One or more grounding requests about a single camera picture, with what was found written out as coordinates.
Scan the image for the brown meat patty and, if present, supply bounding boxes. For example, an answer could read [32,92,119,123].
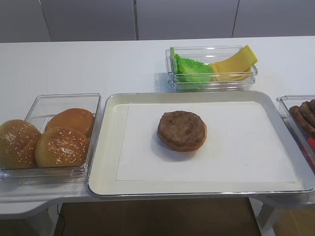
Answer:
[157,111,207,146]

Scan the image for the green lettuce leaf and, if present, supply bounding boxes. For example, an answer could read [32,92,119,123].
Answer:
[170,47,214,83]

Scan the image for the clear lettuce cheese container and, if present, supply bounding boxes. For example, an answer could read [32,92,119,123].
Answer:
[165,45,258,91]

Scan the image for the bottom bun on tray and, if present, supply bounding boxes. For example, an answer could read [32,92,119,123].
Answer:
[157,130,207,152]

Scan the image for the plain bottom bun in container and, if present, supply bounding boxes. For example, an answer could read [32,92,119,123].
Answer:
[45,108,95,138]

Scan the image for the silver metal tray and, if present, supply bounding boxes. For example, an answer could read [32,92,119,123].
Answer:
[88,91,315,198]

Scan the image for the white paper sheet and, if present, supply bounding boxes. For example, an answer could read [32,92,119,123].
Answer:
[116,102,297,183]

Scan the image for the yellow cheese slices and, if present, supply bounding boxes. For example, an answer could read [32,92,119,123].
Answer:
[209,45,258,82]

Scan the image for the right sesame top bun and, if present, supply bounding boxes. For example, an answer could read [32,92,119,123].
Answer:
[34,127,89,167]

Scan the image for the sesame bun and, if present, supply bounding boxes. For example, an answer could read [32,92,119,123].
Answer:
[0,119,41,169]
[34,127,89,167]

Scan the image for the clear bun container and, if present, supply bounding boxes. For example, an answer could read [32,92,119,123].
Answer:
[0,93,102,185]

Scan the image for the left sesame top bun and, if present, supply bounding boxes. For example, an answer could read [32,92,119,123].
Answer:
[0,119,41,169]

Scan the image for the clear patty tomato container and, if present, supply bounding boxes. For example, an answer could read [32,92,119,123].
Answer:
[277,95,315,170]

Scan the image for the brown patty stack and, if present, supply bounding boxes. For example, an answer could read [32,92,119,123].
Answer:
[289,99,315,139]

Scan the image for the red tomato slices stack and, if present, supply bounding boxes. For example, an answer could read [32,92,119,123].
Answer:
[307,137,315,150]

